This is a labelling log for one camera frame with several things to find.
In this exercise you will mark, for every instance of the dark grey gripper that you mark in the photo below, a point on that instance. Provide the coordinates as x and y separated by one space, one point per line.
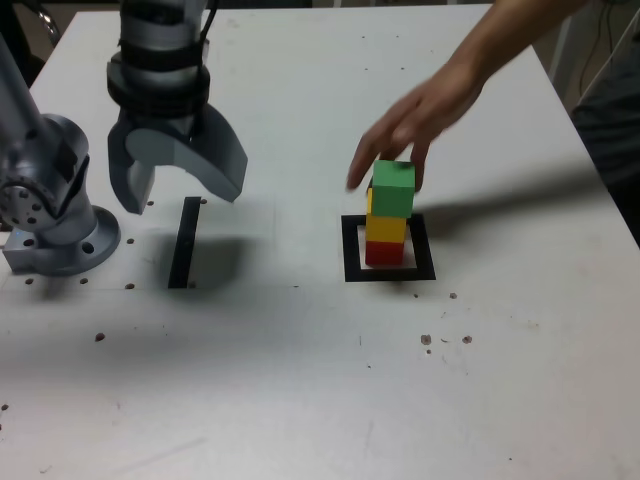
165 122

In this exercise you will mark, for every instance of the yellow cube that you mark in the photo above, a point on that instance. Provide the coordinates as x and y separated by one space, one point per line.
385 230

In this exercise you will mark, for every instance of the green cube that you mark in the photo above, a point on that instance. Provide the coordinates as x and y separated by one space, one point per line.
395 195

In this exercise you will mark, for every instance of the red cube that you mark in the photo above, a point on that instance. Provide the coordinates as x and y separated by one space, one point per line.
384 253

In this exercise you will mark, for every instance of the person's forearm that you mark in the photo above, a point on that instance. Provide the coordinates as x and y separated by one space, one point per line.
510 35

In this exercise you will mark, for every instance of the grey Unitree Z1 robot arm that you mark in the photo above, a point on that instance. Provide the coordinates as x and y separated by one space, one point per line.
55 145

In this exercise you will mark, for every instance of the black tape square outline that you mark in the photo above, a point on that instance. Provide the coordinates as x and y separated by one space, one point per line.
350 250

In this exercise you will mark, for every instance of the person's hand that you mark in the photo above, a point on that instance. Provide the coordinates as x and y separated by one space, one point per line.
425 110

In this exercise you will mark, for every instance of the black tape strip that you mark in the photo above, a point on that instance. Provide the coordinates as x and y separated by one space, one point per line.
182 240

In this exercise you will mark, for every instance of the metal chair frame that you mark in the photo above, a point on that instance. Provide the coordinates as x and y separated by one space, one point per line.
49 22

